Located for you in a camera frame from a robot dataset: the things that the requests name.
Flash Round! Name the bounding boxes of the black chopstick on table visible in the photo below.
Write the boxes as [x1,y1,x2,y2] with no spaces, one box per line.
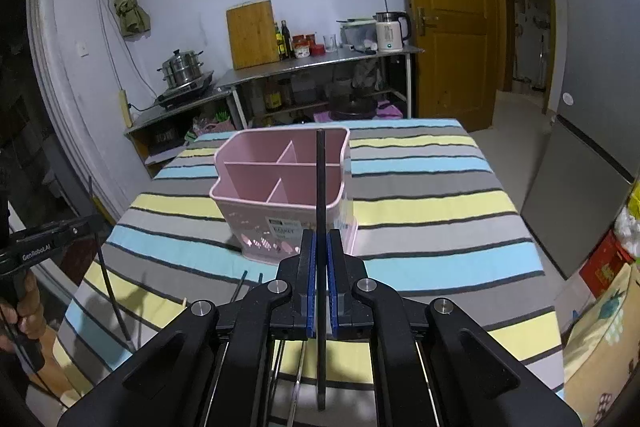
[88,176,137,352]

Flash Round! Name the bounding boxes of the steel kitchen shelf table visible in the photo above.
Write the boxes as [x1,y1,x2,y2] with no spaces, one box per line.
[214,44,426,130]

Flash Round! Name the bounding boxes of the person's left hand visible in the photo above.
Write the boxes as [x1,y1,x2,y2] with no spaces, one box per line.
[0,270,47,353]

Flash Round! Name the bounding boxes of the striped tablecloth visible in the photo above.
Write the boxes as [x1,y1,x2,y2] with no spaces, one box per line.
[54,119,580,426]

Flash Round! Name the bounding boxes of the black frying pan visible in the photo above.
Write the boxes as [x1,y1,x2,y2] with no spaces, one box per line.
[330,96,378,120]

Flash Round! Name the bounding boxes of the red lidded jar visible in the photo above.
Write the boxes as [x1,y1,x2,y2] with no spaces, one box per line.
[292,39,310,58]

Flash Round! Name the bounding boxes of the white electric kettle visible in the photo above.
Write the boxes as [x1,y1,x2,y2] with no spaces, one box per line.
[374,11,412,53]

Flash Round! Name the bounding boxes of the clear plastic container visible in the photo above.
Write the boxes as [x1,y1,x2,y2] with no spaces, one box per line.
[340,18,378,51]

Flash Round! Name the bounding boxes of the yellow wooden door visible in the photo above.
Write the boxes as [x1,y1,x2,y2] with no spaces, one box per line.
[410,0,498,131]

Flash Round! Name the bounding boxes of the black induction cooker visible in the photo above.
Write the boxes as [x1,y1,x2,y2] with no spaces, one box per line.
[155,72,214,109]

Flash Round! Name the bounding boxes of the bamboo cutting board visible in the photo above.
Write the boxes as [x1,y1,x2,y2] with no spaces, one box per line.
[226,0,280,70]

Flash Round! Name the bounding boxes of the pink plastic utensil basket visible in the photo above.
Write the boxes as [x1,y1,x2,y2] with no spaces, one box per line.
[209,126,358,265]

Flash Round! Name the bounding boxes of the dark oil bottle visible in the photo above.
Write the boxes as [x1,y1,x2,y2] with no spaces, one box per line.
[281,20,295,58]

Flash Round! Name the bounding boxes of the stainless steel steamer pot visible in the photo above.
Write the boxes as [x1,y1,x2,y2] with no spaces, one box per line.
[158,49,203,89]

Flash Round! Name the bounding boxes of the grey refrigerator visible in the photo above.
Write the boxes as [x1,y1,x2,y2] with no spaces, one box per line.
[522,0,639,277]

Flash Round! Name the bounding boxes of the black chopstick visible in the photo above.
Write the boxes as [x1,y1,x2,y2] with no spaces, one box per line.
[88,176,137,352]
[316,129,328,411]

